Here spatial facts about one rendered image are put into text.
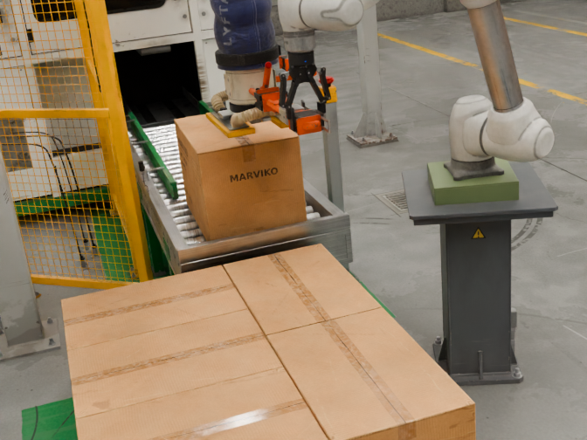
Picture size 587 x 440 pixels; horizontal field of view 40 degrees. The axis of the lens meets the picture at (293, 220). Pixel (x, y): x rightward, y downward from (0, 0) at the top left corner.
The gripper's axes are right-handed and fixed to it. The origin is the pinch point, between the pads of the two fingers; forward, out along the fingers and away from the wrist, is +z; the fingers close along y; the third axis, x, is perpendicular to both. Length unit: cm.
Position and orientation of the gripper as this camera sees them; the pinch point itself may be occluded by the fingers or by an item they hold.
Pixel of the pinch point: (307, 119)
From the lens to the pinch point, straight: 242.8
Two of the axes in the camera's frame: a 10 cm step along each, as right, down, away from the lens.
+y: -9.5, 2.0, -2.6
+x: 3.1, 3.2, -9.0
